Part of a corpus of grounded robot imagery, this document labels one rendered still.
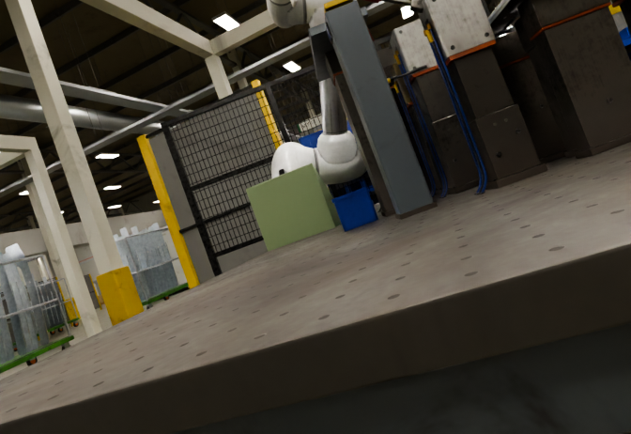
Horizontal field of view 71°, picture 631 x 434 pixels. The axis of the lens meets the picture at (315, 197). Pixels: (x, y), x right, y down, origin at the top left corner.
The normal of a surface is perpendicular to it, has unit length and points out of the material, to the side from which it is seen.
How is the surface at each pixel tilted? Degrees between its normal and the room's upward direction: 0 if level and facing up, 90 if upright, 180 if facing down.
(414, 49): 90
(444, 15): 90
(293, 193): 90
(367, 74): 90
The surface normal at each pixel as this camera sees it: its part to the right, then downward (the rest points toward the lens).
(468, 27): -0.05, -0.02
